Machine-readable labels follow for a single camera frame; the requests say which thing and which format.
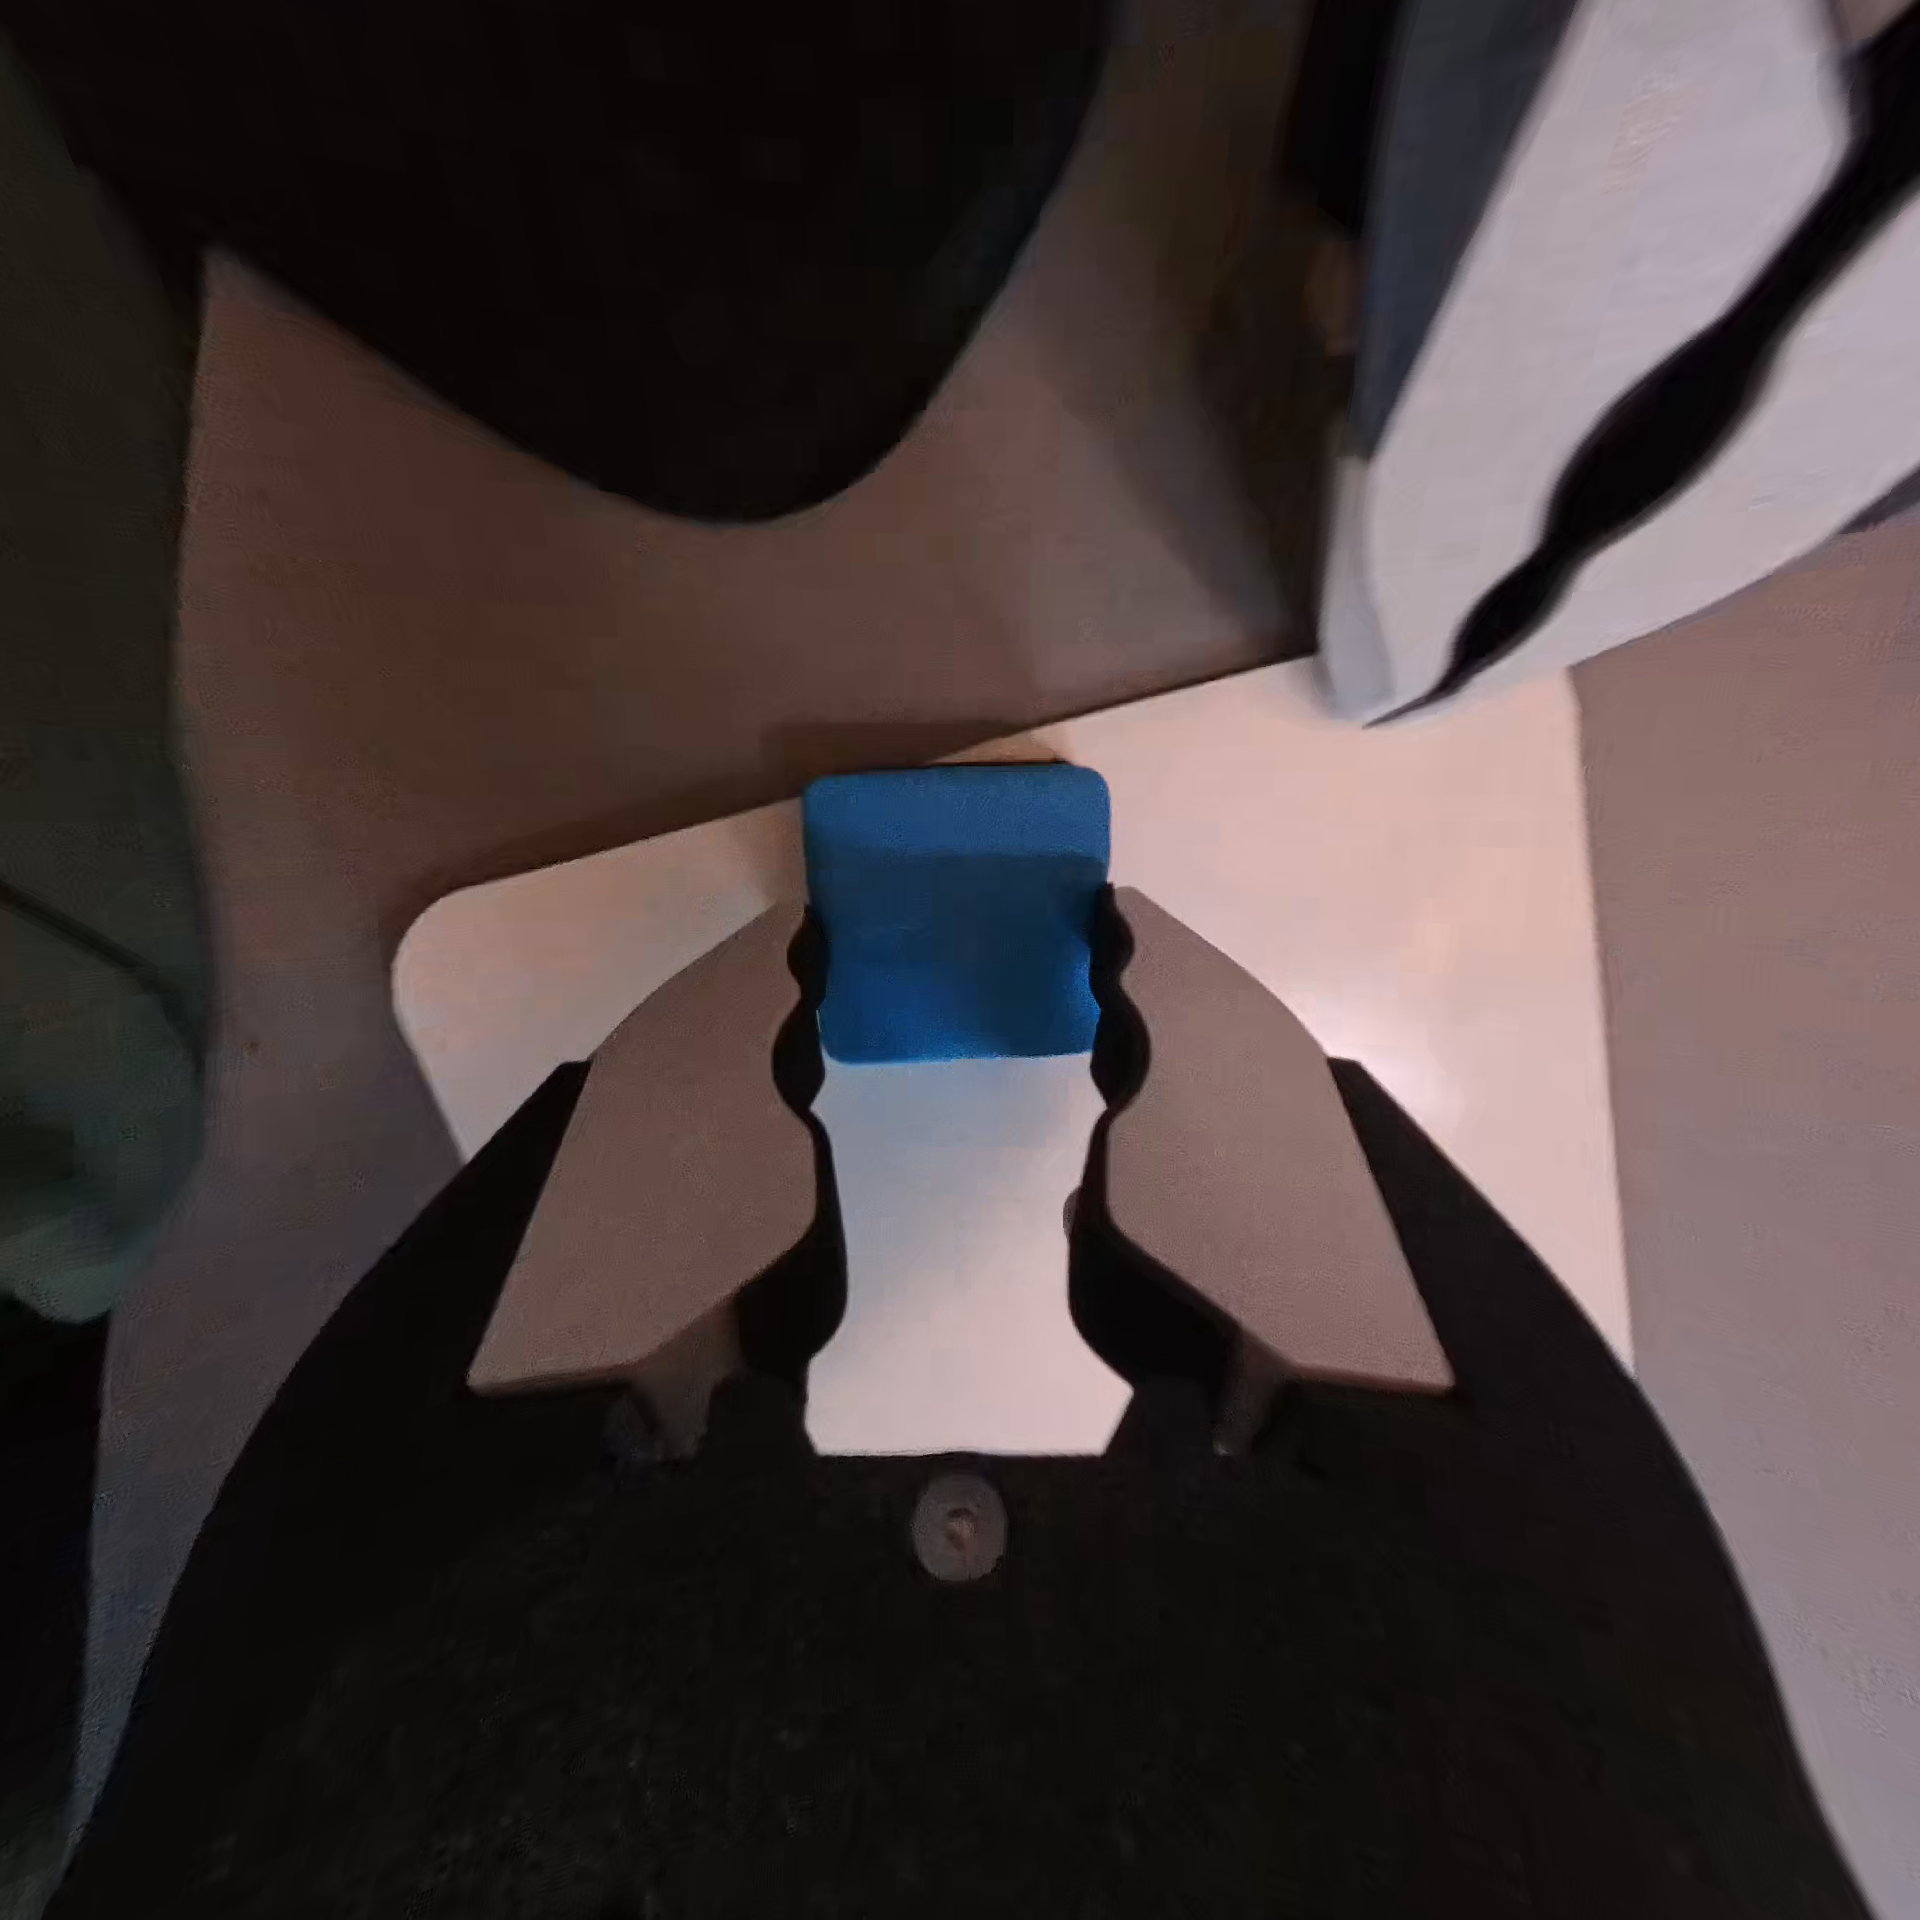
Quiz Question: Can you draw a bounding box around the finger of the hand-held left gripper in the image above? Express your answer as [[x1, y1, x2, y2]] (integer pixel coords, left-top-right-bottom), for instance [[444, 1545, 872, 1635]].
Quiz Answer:
[[1485, 210, 1920, 692], [1314, 0, 1867, 730]]

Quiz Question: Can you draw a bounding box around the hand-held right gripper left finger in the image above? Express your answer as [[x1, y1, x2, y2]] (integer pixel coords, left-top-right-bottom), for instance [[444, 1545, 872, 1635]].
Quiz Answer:
[[459, 909, 841, 1457]]

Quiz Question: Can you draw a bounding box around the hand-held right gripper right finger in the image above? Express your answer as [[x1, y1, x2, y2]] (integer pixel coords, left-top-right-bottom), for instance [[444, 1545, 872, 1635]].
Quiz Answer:
[[1073, 892, 1463, 1457]]

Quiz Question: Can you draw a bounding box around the white whiteboard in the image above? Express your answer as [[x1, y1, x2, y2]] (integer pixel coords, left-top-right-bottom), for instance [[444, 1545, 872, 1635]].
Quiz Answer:
[[392, 663, 1642, 1462]]

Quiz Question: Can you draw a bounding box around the blue whiteboard eraser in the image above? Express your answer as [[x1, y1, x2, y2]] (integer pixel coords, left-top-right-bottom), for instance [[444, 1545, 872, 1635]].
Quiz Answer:
[[795, 759, 1125, 1070]]

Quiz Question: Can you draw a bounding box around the black textured wrist pad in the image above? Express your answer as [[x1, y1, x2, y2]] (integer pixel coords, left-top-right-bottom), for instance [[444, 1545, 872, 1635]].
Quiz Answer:
[[0, 0, 1117, 531]]

